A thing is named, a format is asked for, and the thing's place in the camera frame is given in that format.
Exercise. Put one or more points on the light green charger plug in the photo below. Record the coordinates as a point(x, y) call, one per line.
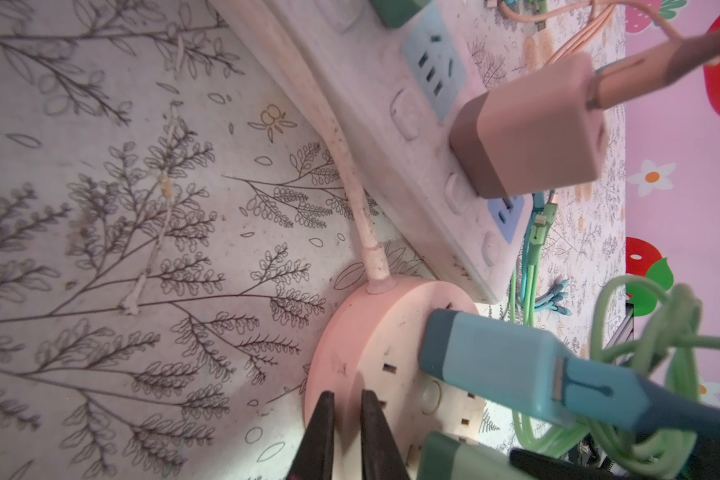
point(395, 13)
point(447, 457)

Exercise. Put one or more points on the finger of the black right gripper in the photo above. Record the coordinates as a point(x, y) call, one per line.
point(547, 468)

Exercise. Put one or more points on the round pink power socket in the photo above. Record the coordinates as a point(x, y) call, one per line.
point(372, 342)

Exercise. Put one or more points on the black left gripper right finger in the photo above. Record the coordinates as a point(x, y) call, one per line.
point(380, 457)

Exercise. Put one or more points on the pink charger plug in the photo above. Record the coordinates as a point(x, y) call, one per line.
point(532, 134)

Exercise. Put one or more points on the teal charger plug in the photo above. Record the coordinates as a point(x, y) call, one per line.
point(500, 361)

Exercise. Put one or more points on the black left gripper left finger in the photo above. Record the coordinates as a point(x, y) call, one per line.
point(314, 457)

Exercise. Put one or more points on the white multicolour power strip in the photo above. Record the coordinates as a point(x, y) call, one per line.
point(396, 92)

